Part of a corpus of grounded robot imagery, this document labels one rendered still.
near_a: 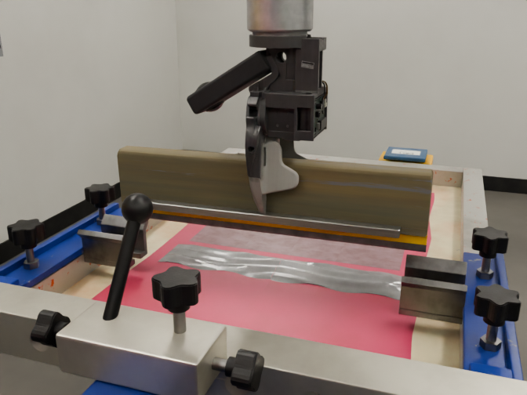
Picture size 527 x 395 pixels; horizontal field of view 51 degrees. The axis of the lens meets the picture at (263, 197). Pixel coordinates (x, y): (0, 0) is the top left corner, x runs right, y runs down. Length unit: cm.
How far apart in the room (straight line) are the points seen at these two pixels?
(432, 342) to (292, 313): 17
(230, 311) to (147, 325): 26
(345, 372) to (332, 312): 25
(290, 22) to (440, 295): 35
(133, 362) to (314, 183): 32
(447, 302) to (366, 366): 21
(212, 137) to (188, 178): 412
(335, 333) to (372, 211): 15
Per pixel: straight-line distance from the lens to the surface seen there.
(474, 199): 108
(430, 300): 68
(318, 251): 88
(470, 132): 440
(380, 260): 87
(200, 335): 46
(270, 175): 66
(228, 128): 476
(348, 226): 66
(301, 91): 64
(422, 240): 68
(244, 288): 77
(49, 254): 82
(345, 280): 79
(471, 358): 59
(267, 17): 63
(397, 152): 145
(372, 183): 65
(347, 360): 49
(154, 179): 75
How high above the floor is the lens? 132
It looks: 19 degrees down
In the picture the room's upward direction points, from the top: straight up
